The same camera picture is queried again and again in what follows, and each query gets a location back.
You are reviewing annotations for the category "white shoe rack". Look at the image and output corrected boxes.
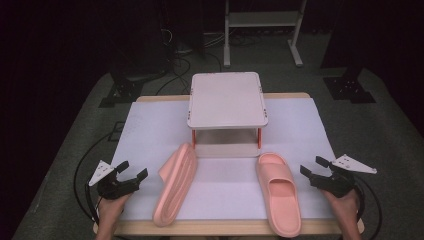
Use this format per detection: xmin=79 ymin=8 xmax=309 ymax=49
xmin=186 ymin=71 xmax=269 ymax=159

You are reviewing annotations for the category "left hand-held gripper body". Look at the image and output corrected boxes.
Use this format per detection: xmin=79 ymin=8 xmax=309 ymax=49
xmin=88 ymin=160 xmax=138 ymax=201

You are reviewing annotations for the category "white metal stand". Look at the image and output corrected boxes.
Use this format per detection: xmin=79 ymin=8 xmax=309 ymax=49
xmin=223 ymin=0 xmax=308 ymax=69

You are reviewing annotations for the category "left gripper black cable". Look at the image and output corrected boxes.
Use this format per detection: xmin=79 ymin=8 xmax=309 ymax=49
xmin=73 ymin=131 xmax=116 ymax=225

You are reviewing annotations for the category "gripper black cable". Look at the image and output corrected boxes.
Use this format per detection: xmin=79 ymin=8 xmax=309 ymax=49
xmin=73 ymin=131 xmax=116 ymax=225
xmin=349 ymin=173 xmax=383 ymax=240

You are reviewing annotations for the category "white table mat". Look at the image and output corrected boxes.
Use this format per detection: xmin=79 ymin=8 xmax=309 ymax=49
xmin=110 ymin=97 xmax=338 ymax=222

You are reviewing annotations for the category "person's left hand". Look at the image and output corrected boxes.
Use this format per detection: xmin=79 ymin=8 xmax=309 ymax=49
xmin=96 ymin=193 xmax=131 ymax=232

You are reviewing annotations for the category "person's right hand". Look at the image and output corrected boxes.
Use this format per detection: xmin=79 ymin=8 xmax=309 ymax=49
xmin=321 ymin=189 xmax=361 ymax=228

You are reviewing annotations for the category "bundle of floor cables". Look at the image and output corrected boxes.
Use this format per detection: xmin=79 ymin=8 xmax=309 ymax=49
xmin=154 ymin=28 xmax=223 ymax=96

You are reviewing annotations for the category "pink slipper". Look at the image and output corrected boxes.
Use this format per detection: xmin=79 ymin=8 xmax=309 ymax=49
xmin=255 ymin=152 xmax=302 ymax=238
xmin=152 ymin=142 xmax=198 ymax=228

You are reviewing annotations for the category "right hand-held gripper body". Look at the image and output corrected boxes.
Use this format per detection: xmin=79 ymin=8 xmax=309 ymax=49
xmin=309 ymin=153 xmax=378 ymax=198

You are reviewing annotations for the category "wooden table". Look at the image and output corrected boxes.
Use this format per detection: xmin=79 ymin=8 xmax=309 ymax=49
xmin=93 ymin=92 xmax=365 ymax=237

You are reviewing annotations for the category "black stand base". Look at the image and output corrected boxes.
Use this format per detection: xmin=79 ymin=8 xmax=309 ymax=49
xmin=98 ymin=71 xmax=168 ymax=109
xmin=323 ymin=66 xmax=377 ymax=104

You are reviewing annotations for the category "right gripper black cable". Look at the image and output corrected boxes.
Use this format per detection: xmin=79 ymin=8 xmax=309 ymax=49
xmin=349 ymin=173 xmax=383 ymax=240

